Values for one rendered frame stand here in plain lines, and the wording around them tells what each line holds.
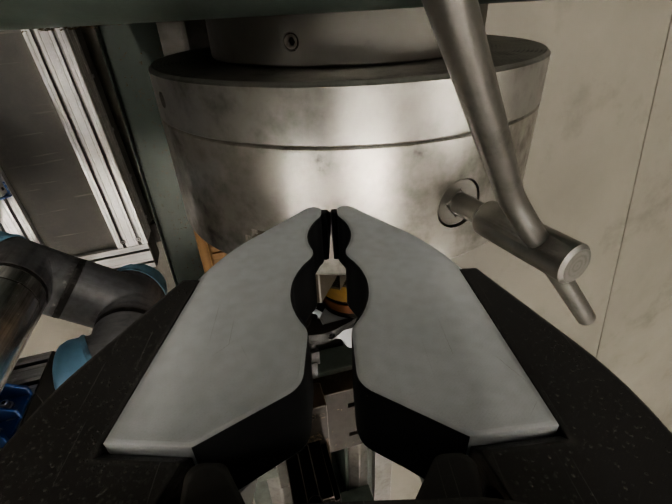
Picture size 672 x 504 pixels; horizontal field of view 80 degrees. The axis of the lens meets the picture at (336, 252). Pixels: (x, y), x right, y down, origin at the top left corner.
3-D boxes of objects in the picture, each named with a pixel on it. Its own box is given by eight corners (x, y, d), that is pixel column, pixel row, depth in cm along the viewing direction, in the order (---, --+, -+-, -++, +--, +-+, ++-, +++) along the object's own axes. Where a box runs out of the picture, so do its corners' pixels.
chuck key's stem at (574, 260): (448, 185, 29) (598, 259, 20) (428, 208, 29) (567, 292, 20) (434, 166, 28) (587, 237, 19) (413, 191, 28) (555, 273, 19)
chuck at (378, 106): (135, 50, 41) (178, 111, 16) (398, 28, 52) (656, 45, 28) (145, 86, 43) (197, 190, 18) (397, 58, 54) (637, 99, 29)
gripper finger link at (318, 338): (349, 311, 50) (279, 325, 48) (349, 299, 49) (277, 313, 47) (361, 337, 46) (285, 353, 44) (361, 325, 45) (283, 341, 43)
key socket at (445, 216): (457, 183, 29) (485, 197, 27) (426, 218, 30) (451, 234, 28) (436, 155, 27) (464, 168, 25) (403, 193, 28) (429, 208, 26)
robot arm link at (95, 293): (95, 240, 52) (72, 290, 43) (179, 272, 58) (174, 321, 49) (72, 286, 55) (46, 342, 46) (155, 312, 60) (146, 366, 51)
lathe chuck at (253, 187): (145, 87, 43) (197, 190, 18) (397, 58, 54) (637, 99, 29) (167, 168, 47) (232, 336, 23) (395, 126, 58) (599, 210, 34)
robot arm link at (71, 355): (62, 320, 45) (36, 379, 38) (167, 301, 47) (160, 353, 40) (88, 369, 49) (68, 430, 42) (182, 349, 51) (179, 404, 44)
